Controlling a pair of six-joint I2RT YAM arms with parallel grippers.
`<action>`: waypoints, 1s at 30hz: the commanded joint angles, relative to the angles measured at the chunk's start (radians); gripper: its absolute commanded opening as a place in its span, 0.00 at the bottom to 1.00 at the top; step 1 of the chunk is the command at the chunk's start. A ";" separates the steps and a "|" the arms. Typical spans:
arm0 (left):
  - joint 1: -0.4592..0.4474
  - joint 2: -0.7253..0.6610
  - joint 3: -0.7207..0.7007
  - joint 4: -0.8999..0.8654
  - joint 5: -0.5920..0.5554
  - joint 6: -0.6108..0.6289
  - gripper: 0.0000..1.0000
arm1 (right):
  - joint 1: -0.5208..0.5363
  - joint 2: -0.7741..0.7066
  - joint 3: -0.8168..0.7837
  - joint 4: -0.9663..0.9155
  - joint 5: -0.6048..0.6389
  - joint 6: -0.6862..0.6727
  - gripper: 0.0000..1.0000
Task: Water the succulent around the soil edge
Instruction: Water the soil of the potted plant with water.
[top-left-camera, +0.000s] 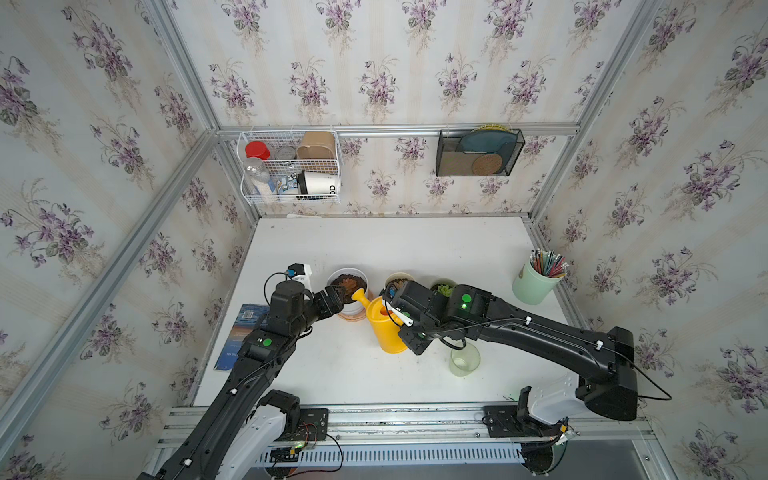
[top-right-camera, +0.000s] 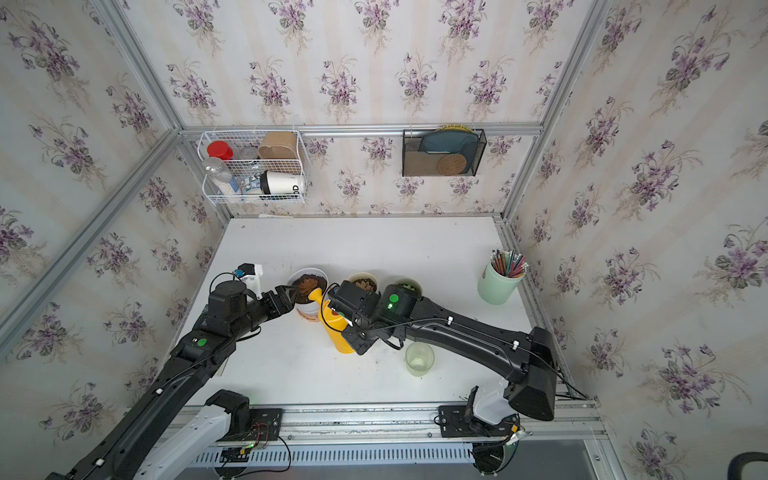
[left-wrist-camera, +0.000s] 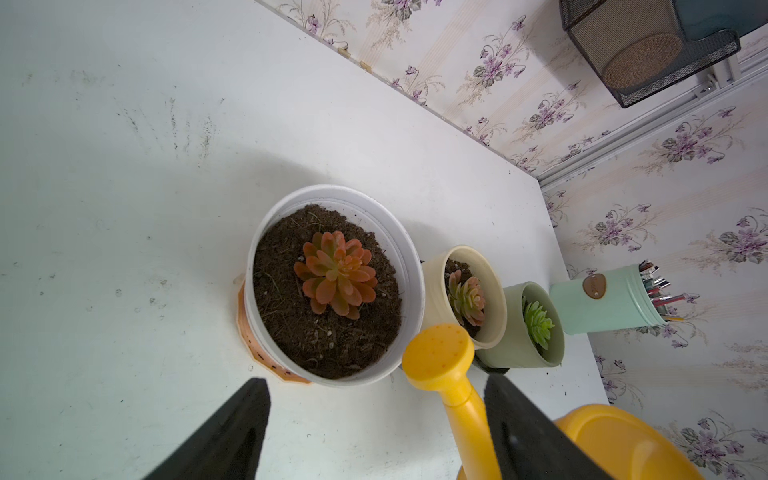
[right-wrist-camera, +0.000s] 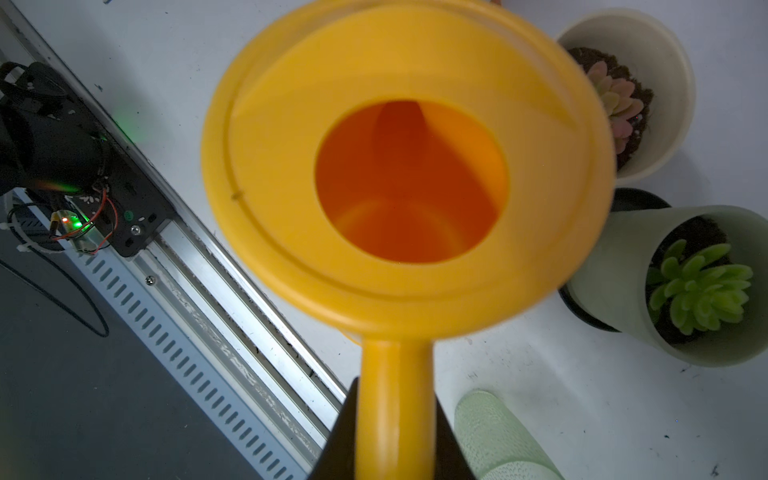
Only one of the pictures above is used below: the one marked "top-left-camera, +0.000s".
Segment yellow plastic watering can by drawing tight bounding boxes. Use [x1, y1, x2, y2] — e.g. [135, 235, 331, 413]
[352, 288, 407, 354]

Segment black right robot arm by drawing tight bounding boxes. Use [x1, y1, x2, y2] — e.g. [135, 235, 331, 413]
[382, 281, 639, 425]

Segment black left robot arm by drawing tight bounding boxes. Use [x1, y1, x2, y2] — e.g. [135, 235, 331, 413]
[139, 280, 344, 479]

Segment green ribbed pot succulent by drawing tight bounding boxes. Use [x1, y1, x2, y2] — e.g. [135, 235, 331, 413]
[430, 278, 457, 298]

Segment white pot red succulent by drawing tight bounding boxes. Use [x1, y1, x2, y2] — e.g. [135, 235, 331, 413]
[327, 267, 368, 314]

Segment cream ribbed pot succulent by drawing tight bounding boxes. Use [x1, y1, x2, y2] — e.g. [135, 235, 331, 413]
[384, 272, 414, 288]

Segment pink saucer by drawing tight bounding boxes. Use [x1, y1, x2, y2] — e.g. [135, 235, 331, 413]
[338, 303, 367, 322]

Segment translucent green cup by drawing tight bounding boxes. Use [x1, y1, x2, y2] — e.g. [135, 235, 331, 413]
[448, 343, 481, 377]

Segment blue book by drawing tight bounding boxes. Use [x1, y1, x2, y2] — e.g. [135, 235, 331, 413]
[214, 304, 269, 371]

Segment green pencil holder cup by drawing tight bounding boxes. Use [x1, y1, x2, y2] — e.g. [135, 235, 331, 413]
[512, 248, 569, 305]

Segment white black paper cup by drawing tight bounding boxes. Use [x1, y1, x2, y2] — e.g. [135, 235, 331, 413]
[297, 171, 340, 196]

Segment clear plastic bottle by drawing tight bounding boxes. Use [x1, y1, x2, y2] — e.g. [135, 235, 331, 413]
[244, 157, 277, 196]

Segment round cork coaster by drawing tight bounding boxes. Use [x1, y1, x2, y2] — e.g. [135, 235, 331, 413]
[471, 153, 503, 176]

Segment brown paper cup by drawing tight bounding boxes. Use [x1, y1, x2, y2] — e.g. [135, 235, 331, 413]
[296, 131, 336, 160]

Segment small circuit board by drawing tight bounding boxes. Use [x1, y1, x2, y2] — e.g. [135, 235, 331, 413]
[267, 447, 301, 464]

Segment red lid jar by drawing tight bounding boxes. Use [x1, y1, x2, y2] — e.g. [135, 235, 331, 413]
[244, 141, 271, 160]

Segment teal plate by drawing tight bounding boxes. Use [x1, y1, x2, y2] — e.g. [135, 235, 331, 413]
[456, 129, 518, 153]

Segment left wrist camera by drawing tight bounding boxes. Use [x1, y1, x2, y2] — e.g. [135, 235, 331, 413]
[285, 263, 312, 291]

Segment aluminium front rail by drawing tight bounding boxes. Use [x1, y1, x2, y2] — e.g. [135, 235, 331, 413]
[159, 402, 656, 447]

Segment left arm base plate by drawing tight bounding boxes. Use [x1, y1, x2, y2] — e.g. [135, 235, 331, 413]
[278, 407, 329, 443]

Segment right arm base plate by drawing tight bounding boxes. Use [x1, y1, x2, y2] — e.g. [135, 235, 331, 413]
[481, 403, 565, 440]

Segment white wire basket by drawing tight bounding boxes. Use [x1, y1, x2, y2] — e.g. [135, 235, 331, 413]
[236, 128, 342, 207]

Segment black mesh wall holder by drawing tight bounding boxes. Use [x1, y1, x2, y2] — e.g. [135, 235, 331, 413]
[435, 125, 526, 177]

